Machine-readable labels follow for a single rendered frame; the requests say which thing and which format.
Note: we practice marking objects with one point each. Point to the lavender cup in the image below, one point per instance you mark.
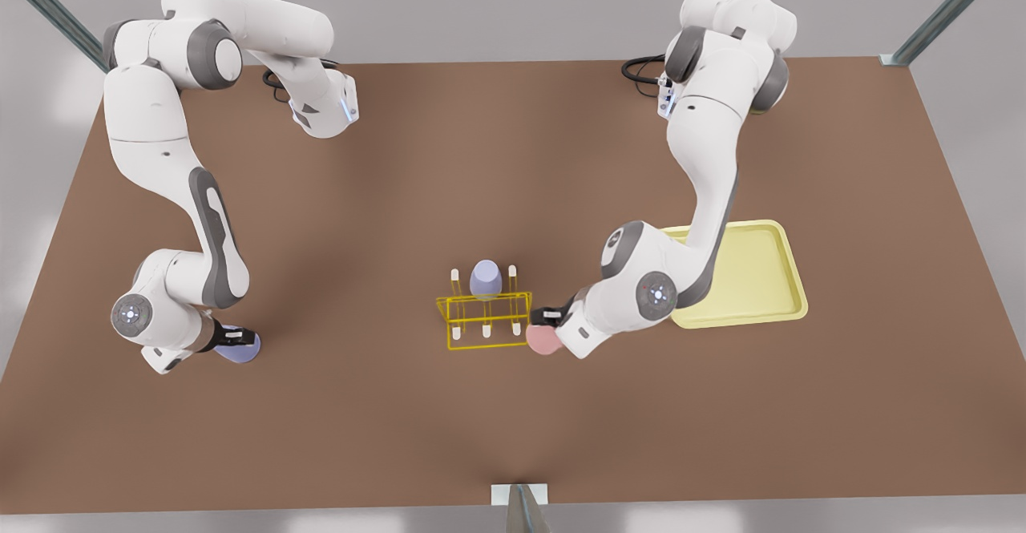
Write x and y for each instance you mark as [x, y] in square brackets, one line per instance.
[237, 348]
[486, 280]

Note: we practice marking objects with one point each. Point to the pink cup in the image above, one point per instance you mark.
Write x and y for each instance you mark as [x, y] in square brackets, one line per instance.
[543, 341]

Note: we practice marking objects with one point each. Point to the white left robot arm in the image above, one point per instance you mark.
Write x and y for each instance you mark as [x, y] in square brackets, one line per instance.
[709, 156]

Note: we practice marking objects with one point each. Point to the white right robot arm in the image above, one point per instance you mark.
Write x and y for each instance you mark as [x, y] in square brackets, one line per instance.
[152, 128]

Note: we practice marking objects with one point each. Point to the pale yellow tray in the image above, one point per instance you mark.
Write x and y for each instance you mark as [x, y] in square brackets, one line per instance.
[757, 272]

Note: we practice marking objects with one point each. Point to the silver frame post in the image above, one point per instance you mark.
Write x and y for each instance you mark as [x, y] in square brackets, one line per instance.
[521, 507]
[946, 12]
[56, 12]

